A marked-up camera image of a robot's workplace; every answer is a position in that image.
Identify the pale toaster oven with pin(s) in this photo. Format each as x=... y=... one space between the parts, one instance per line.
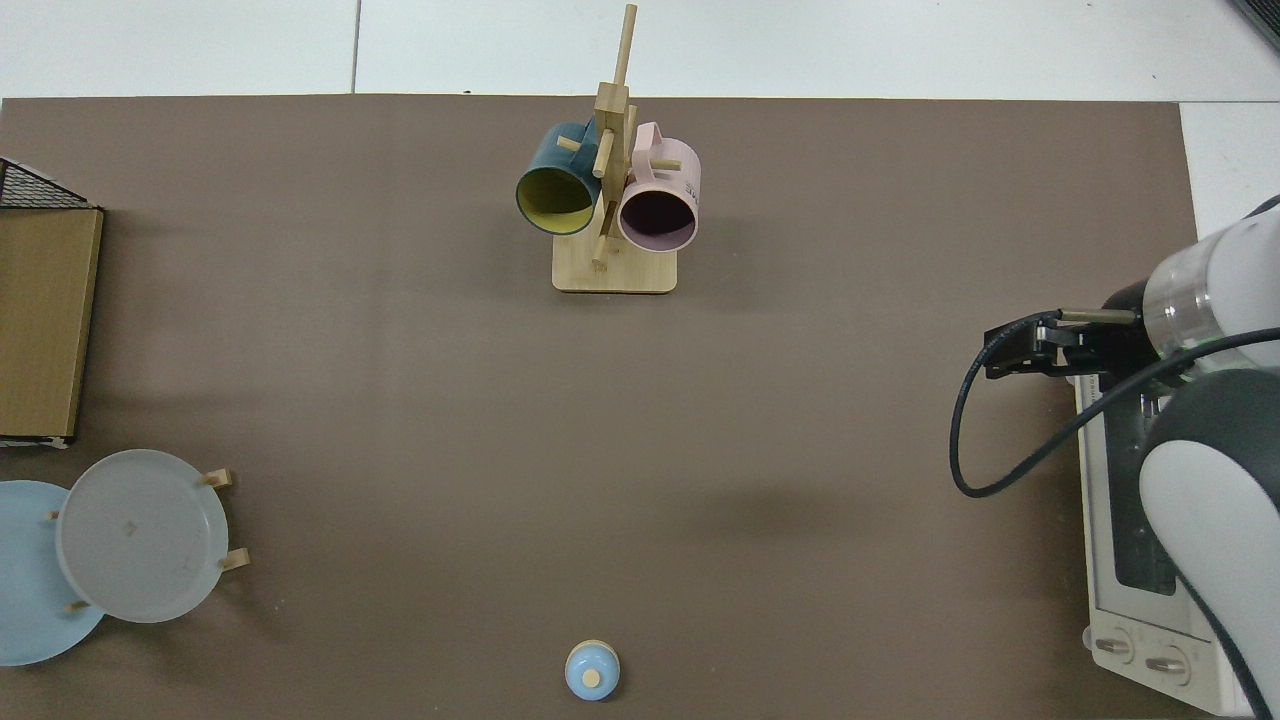
x=1120 y=600

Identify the dark flat device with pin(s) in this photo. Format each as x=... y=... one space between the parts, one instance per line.
x=1262 y=18

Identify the pink mug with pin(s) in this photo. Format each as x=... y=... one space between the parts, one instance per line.
x=660 y=215

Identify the wooden cup stand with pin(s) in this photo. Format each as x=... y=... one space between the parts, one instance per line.
x=615 y=270

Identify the brown table cloth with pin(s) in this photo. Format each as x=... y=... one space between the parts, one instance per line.
x=600 y=450

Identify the dark blue mug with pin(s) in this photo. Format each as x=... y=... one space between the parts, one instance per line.
x=555 y=195

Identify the small blue round thing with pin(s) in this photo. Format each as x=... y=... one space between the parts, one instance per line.
x=592 y=672

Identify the wooden plate rack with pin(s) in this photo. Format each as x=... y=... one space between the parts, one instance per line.
x=233 y=560

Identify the grey plate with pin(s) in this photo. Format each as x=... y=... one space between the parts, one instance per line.
x=140 y=535

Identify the light blue plate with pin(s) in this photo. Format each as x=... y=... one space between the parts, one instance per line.
x=30 y=590

